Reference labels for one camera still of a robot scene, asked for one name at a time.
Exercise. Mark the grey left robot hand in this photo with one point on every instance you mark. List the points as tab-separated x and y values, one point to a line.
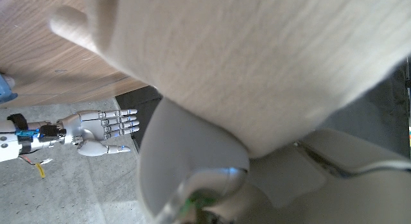
321	192

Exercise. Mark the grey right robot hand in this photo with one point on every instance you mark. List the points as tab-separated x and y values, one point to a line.
86	127

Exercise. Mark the cream plaid scarf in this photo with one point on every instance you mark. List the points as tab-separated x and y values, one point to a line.
241	63

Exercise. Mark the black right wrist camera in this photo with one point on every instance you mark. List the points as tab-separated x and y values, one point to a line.
51	131

